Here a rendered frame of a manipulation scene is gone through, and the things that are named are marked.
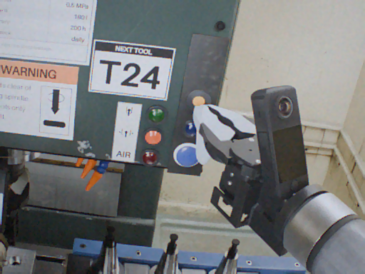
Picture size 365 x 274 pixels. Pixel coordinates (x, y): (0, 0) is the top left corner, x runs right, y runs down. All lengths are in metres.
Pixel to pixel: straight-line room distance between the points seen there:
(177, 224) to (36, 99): 1.46
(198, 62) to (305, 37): 1.17
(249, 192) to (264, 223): 0.04
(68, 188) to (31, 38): 0.96
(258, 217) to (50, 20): 0.33
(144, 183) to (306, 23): 0.73
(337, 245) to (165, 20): 0.32
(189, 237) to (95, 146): 1.40
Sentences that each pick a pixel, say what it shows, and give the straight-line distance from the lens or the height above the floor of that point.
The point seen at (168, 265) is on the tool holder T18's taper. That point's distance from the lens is 0.98.
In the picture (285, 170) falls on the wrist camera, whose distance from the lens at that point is 0.55.
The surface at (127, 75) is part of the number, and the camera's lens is 0.67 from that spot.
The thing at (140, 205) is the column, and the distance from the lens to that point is 1.64.
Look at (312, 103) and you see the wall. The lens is 1.93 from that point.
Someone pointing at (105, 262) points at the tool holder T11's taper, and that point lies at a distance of 0.98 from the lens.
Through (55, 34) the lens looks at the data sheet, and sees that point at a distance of 0.66.
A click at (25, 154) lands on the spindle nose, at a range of 0.92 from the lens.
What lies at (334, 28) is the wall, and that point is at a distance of 1.83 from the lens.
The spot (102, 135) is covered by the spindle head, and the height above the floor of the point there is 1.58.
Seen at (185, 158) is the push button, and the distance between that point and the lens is 0.72.
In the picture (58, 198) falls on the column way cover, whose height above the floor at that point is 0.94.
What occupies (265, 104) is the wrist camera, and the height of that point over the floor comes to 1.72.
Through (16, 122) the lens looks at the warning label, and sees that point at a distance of 0.72.
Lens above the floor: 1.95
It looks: 31 degrees down
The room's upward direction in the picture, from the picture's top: 11 degrees clockwise
